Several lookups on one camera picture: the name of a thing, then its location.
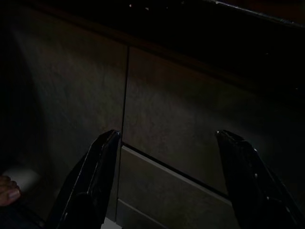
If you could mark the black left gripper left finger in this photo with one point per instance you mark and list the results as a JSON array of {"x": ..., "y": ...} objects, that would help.
[{"x": 90, "y": 181}]

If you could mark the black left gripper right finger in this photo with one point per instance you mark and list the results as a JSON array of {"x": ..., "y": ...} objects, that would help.
[{"x": 247, "y": 186}]

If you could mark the white cylindrical object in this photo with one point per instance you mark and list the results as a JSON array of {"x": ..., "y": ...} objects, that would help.
[{"x": 23, "y": 177}]

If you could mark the bare person leg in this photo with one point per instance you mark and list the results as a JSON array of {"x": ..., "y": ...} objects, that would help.
[{"x": 8, "y": 190}]

